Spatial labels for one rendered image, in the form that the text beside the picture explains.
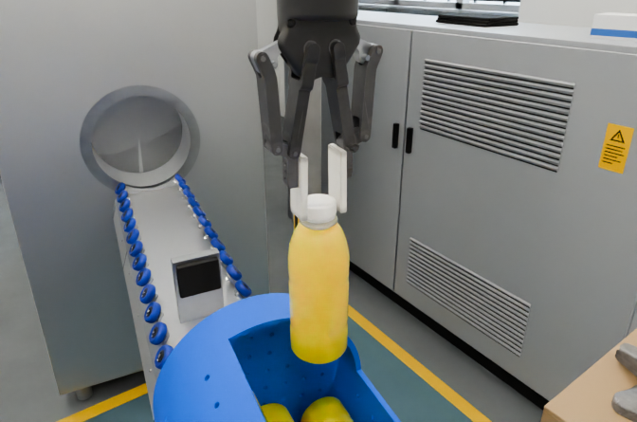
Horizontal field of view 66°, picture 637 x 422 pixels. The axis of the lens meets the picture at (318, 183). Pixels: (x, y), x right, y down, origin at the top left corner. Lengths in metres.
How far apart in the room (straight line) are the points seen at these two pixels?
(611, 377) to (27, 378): 2.32
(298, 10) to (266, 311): 0.38
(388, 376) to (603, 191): 1.19
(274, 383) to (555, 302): 1.43
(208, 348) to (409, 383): 1.76
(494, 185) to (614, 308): 0.58
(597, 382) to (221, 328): 0.53
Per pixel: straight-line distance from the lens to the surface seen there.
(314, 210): 0.51
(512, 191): 1.98
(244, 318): 0.64
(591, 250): 1.89
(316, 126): 1.21
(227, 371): 0.60
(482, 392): 2.37
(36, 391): 2.57
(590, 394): 0.83
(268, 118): 0.46
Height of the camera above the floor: 1.63
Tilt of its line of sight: 23 degrees down
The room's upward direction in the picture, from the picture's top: straight up
